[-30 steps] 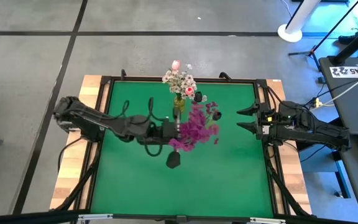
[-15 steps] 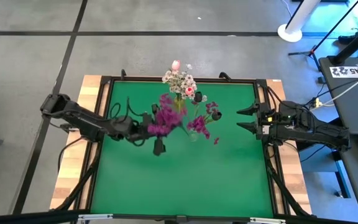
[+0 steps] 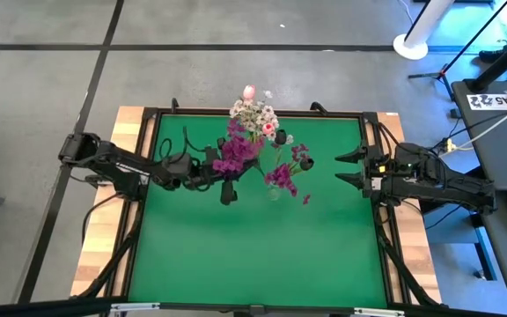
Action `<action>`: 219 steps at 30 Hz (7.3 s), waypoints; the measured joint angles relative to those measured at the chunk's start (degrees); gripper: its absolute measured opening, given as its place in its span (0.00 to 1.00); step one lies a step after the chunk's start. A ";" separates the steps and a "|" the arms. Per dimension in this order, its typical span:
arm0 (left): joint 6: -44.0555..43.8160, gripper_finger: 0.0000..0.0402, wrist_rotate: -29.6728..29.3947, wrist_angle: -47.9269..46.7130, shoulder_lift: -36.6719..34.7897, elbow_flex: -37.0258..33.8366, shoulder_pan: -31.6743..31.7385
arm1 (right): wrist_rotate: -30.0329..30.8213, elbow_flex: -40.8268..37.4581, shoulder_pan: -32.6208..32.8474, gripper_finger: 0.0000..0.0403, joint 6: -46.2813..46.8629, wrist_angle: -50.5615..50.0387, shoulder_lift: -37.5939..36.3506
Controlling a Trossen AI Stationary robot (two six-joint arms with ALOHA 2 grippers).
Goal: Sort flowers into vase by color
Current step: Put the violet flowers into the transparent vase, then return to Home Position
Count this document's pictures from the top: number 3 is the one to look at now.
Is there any black camera rig bar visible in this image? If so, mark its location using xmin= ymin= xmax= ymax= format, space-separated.
xmin=0 ymin=295 xmax=507 ymax=317

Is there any green table mat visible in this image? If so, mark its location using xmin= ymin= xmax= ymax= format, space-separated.
xmin=128 ymin=113 xmax=389 ymax=308

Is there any silver metal bracket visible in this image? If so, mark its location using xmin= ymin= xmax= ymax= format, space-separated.
xmin=353 ymin=306 xmax=407 ymax=317
xmin=109 ymin=301 xmax=161 ymax=315

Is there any white cable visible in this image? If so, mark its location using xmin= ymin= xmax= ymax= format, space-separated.
xmin=445 ymin=95 xmax=507 ymax=151

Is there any black table frame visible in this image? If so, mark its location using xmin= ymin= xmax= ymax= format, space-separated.
xmin=70 ymin=105 xmax=444 ymax=309

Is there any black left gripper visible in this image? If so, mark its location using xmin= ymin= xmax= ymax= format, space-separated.
xmin=189 ymin=147 xmax=239 ymax=206

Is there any white round pillar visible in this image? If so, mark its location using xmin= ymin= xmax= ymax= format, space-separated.
xmin=393 ymin=0 xmax=457 ymax=62

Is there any dark grey desk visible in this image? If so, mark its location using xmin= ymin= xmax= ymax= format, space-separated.
xmin=450 ymin=78 xmax=507 ymax=191

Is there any large white flower spray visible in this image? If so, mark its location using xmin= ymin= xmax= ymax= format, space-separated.
xmin=251 ymin=90 xmax=297 ymax=145

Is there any thick black pole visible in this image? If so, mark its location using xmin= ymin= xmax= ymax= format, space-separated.
xmin=464 ymin=24 xmax=507 ymax=94

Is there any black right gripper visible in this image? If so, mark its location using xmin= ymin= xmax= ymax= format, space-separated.
xmin=334 ymin=144 xmax=396 ymax=204

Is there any white paper label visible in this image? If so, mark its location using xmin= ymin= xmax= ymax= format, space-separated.
xmin=466 ymin=92 xmax=507 ymax=111

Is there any sparse magenta flower spray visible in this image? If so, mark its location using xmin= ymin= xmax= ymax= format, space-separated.
xmin=264 ymin=143 xmax=312 ymax=206

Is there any black tripod stand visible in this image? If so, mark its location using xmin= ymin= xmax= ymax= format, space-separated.
xmin=407 ymin=0 xmax=507 ymax=81

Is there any dense magenta flower bunch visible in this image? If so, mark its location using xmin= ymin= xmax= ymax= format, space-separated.
xmin=211 ymin=117 xmax=264 ymax=177

